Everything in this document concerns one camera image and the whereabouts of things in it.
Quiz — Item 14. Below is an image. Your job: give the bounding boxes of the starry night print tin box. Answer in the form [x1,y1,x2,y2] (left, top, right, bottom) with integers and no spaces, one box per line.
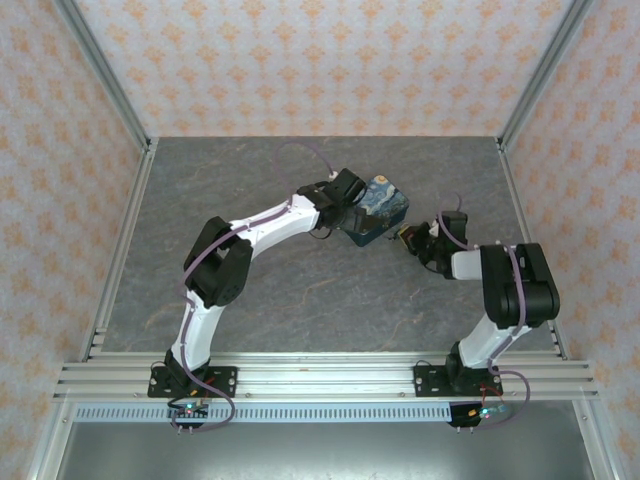
[342,174,412,248]

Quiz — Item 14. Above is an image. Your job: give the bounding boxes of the right controller circuit board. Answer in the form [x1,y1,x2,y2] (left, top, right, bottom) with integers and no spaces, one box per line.
[449,402,511,431]

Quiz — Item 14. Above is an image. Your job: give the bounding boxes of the controller circuit board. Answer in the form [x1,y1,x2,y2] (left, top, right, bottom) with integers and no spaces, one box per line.
[449,402,511,431]
[167,399,210,431]

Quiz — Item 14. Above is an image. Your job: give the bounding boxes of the grey metal panel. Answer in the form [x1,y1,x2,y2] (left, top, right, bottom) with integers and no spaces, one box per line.
[54,422,596,480]

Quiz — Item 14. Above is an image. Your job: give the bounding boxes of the left controller circuit board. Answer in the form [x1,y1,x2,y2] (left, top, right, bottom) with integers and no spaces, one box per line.
[167,399,210,431]

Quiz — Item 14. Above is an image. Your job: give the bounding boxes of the right aluminium side rail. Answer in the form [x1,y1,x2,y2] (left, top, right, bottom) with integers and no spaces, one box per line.
[497,139,569,361]

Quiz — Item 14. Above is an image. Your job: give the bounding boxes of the aluminium side rail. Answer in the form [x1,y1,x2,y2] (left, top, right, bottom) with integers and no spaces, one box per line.
[497,139,569,361]
[77,139,160,361]

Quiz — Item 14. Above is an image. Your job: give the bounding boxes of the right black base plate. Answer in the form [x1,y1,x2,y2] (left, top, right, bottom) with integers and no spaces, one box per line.
[413,363,506,399]

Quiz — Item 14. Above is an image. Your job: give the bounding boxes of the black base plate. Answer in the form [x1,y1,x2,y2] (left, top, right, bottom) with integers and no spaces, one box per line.
[147,366,239,399]
[413,363,506,399]

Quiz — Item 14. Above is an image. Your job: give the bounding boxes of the aluminium mounting rail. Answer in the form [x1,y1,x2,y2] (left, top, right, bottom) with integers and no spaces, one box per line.
[53,352,600,401]

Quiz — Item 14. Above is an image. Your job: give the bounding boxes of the slotted grey cable duct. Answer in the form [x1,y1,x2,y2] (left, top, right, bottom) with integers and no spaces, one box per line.
[74,405,454,424]

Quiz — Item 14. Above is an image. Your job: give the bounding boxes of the left aluminium side rail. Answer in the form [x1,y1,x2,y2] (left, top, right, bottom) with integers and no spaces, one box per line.
[77,139,160,361]

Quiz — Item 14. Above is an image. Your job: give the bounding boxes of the right aluminium frame post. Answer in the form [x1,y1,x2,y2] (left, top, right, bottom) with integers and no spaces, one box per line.
[497,0,596,151]

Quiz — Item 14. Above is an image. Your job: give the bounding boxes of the aluminium frame post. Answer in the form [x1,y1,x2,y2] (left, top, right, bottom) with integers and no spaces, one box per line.
[52,0,154,151]
[497,0,596,151]

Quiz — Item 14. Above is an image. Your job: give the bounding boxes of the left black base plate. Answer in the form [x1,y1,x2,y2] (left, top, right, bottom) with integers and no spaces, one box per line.
[147,366,239,399]

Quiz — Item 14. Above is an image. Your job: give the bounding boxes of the left aluminium frame post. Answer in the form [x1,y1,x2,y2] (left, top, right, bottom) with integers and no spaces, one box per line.
[52,0,154,151]

